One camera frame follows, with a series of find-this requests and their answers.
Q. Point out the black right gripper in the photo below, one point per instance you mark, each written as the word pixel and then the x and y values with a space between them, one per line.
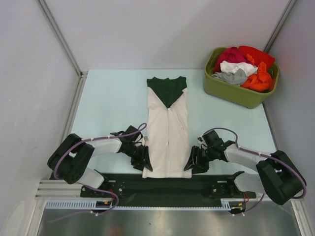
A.
pixel 201 166

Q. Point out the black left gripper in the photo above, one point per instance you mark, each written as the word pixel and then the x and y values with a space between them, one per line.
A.
pixel 143 160

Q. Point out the cream and green t-shirt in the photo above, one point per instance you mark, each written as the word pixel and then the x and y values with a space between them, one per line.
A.
pixel 167 128

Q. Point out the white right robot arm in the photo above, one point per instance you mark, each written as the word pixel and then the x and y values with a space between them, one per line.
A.
pixel 275 174

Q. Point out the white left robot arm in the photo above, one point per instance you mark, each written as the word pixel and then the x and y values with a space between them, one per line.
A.
pixel 70 160

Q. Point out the green plastic bin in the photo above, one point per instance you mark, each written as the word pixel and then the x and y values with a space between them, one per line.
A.
pixel 232 93

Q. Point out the grey shirt in bin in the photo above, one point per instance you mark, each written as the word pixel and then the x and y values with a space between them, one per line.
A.
pixel 238 78

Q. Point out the white shirt in bin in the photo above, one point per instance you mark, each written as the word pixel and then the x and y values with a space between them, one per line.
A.
pixel 228 67

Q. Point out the orange shirt in bin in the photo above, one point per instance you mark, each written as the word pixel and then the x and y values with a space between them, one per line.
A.
pixel 260 81

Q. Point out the crimson shirt in bin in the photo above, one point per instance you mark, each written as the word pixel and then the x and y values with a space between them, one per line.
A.
pixel 230 55

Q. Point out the red shirt in bin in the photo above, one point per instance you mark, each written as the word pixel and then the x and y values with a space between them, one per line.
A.
pixel 258 56

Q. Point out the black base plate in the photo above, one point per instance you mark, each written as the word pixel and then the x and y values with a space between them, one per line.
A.
pixel 246 195

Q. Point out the white slotted cable duct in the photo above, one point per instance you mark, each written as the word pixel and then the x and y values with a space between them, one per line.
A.
pixel 102 205

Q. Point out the left aluminium frame post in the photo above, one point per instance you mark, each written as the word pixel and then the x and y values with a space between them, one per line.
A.
pixel 59 35

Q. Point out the aluminium frame post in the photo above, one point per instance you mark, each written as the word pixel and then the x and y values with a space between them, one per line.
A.
pixel 59 35
pixel 280 25

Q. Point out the right aluminium frame post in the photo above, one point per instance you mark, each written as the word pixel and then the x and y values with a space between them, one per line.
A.
pixel 280 25

